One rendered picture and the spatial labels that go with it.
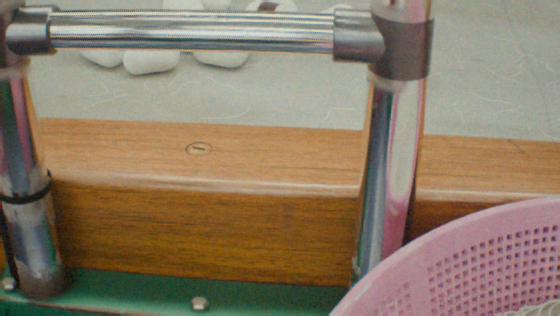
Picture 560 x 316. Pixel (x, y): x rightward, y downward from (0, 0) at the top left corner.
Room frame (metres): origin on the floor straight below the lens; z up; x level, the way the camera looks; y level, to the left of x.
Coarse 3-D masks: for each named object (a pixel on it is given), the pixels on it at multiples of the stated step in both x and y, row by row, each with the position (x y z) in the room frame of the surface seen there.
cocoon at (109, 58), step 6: (84, 54) 0.44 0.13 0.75; (90, 54) 0.44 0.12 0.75; (96, 54) 0.43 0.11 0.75; (102, 54) 0.43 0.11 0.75; (108, 54) 0.43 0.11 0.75; (114, 54) 0.43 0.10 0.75; (120, 54) 0.43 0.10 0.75; (96, 60) 0.44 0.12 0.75; (102, 60) 0.43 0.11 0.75; (108, 60) 0.43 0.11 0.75; (114, 60) 0.43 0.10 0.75; (120, 60) 0.44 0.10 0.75; (108, 66) 0.43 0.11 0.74; (114, 66) 0.44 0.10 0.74
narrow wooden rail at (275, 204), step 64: (64, 128) 0.32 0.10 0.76; (128, 128) 0.32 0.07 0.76; (192, 128) 0.32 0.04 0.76; (256, 128) 0.32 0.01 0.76; (320, 128) 0.32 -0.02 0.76; (64, 192) 0.28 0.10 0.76; (128, 192) 0.28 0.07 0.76; (192, 192) 0.27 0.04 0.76; (256, 192) 0.27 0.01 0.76; (320, 192) 0.27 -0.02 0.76; (448, 192) 0.27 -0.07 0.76; (512, 192) 0.27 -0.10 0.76; (0, 256) 0.28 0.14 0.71; (64, 256) 0.28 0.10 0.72; (128, 256) 0.28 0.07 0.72; (192, 256) 0.27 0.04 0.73; (256, 256) 0.27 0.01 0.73; (320, 256) 0.27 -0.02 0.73
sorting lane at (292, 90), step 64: (64, 0) 0.57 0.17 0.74; (128, 0) 0.56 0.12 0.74; (256, 0) 0.56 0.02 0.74; (320, 0) 0.56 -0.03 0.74; (448, 0) 0.58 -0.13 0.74; (512, 0) 0.59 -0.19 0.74; (64, 64) 0.45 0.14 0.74; (192, 64) 0.44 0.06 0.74; (256, 64) 0.44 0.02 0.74; (320, 64) 0.45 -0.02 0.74; (448, 64) 0.45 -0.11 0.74; (512, 64) 0.46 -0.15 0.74; (448, 128) 0.37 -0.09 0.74; (512, 128) 0.37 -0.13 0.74
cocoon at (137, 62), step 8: (128, 56) 0.42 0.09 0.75; (136, 56) 0.42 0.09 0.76; (144, 56) 0.42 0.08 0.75; (152, 56) 0.42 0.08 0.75; (160, 56) 0.43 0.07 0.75; (168, 56) 0.43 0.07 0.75; (176, 56) 0.43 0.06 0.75; (128, 64) 0.42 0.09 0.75; (136, 64) 0.42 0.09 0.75; (144, 64) 0.42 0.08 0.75; (152, 64) 0.42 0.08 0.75; (160, 64) 0.42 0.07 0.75; (168, 64) 0.43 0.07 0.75; (176, 64) 0.43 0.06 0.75; (136, 72) 0.42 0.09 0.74; (144, 72) 0.42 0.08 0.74; (152, 72) 0.43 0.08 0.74
